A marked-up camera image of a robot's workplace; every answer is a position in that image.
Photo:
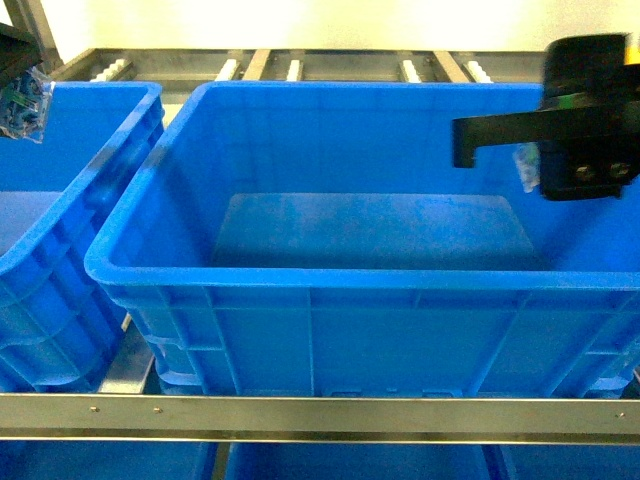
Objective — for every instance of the large blue plastic crate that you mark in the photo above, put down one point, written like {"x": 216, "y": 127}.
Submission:
{"x": 315, "y": 239}

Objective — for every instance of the lower blue crate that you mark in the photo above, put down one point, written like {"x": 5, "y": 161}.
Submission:
{"x": 192, "y": 460}

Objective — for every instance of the left blue plastic crate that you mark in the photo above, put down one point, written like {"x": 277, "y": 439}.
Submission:
{"x": 59, "y": 330}

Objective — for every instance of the metal roller rack frame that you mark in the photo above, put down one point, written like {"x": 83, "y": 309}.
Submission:
{"x": 236, "y": 418}

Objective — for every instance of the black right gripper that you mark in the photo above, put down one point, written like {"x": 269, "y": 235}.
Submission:
{"x": 595, "y": 91}

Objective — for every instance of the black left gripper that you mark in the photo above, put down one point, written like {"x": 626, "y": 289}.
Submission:
{"x": 26, "y": 91}

